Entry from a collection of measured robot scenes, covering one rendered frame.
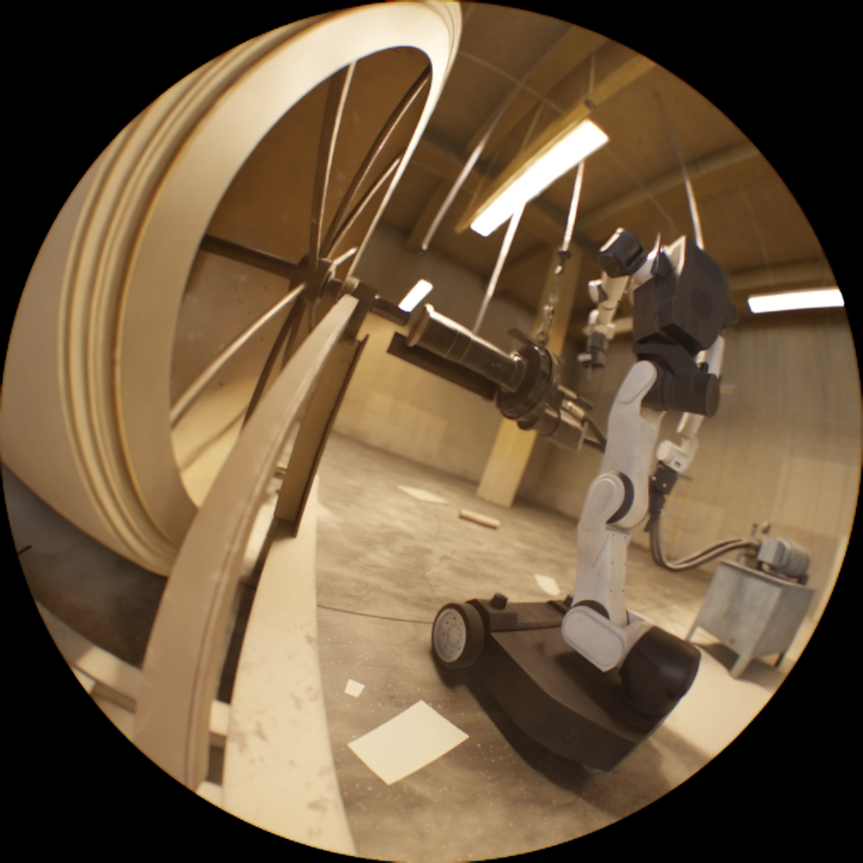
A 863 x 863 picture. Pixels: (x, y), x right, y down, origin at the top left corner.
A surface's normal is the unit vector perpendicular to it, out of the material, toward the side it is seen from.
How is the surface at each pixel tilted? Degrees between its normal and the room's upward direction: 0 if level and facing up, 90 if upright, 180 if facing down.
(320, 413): 90
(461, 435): 90
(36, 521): 8
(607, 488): 90
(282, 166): 152
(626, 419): 114
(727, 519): 90
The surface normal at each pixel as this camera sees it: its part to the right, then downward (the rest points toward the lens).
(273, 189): -0.06, 0.78
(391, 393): 0.34, 0.08
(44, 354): 0.15, 0.48
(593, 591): -0.86, -0.34
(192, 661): 0.48, -0.72
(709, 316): -0.16, 0.27
